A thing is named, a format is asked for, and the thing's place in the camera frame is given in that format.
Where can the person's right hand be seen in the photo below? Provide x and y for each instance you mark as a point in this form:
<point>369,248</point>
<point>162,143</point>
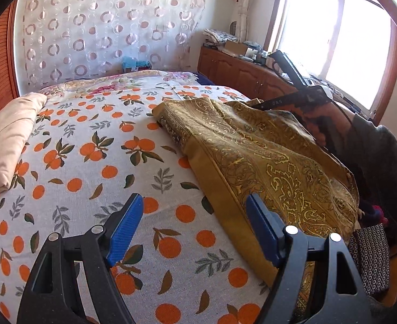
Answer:
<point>315,128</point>

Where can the window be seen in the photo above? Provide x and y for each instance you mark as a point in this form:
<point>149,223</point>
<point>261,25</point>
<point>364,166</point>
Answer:
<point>333,37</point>

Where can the cream folded pillow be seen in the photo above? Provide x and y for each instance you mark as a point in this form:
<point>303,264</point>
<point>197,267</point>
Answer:
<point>7,141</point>

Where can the golden paisley patterned cloth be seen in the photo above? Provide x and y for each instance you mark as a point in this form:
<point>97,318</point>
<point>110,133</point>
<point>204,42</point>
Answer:
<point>262,155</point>

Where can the stack of folded printed cloths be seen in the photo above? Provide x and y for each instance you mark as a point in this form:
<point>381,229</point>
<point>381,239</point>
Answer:
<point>218,36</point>

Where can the wooden cabinet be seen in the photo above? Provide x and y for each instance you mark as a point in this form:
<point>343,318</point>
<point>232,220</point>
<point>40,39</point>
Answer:
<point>239,74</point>

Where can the person's right forearm grey sleeve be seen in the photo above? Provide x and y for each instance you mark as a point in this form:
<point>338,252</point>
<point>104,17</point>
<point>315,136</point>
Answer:
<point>377,162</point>

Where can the cardboard box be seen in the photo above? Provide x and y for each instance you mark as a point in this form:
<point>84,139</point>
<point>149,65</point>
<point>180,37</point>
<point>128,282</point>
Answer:
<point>235,48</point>

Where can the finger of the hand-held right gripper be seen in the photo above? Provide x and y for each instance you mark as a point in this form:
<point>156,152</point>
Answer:
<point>286,100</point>
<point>291,67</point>

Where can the pink floral blanket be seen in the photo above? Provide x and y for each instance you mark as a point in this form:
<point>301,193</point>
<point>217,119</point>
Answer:
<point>117,81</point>

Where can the sheer curtain with circle pattern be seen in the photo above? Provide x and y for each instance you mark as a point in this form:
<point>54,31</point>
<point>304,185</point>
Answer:
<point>110,27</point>

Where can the navy blanket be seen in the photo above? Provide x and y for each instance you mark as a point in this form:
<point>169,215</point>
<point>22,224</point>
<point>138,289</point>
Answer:
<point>205,79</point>

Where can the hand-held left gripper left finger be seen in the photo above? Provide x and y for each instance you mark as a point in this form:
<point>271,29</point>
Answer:
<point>125,231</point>

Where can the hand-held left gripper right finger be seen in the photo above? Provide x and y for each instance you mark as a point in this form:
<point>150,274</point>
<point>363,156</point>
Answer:
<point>262,231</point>

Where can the cream window curtain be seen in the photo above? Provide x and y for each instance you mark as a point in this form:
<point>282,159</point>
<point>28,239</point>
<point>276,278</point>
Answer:
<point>249,6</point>

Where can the orange fruit print bedsheet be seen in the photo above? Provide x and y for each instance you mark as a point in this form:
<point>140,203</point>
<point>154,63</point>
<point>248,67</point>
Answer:
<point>100,189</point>

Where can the blue box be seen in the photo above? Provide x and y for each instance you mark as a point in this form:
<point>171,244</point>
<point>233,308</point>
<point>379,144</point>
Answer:
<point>136,64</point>

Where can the dark dotted cloth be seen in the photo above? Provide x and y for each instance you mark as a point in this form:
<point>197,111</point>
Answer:
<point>370,260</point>

